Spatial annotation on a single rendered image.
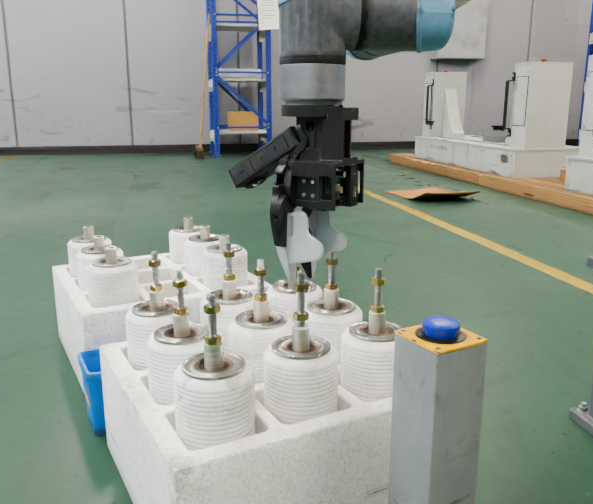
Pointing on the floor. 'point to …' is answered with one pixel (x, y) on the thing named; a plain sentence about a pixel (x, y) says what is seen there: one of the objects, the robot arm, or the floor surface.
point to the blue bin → (91, 371)
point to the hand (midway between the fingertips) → (297, 270)
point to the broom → (203, 99)
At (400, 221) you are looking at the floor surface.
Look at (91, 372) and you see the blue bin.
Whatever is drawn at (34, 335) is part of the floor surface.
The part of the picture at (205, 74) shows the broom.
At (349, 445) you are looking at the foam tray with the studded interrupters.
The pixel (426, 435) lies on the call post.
